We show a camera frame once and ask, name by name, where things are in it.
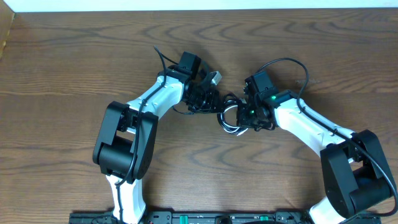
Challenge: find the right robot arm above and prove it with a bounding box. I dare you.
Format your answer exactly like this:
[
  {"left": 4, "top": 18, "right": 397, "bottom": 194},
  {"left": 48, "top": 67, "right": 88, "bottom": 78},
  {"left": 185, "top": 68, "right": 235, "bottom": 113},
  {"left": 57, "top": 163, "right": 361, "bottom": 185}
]
[{"left": 237, "top": 71, "right": 397, "bottom": 223}]

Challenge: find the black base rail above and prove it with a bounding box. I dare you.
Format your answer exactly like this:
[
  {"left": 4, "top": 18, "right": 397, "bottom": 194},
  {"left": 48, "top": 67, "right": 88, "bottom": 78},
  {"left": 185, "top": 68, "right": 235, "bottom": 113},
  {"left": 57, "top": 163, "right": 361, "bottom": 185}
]
[{"left": 68, "top": 211, "right": 312, "bottom": 224}]

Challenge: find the white usb cable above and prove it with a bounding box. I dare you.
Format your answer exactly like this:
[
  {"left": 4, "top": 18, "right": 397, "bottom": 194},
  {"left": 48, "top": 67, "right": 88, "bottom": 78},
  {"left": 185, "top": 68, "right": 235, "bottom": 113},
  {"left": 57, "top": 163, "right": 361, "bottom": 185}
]
[{"left": 222, "top": 98, "right": 249, "bottom": 136}]

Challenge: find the black usb cable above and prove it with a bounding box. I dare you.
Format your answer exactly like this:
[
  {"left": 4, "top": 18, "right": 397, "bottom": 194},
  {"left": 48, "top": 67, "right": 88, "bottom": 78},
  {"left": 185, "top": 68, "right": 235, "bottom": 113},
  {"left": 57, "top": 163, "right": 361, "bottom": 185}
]
[{"left": 216, "top": 92, "right": 246, "bottom": 135}]

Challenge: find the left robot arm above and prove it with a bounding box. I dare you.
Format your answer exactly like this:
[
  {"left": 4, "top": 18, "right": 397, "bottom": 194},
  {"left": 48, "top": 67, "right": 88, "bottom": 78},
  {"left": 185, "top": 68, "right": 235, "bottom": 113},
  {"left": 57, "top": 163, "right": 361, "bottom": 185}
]
[{"left": 93, "top": 52, "right": 223, "bottom": 223}]

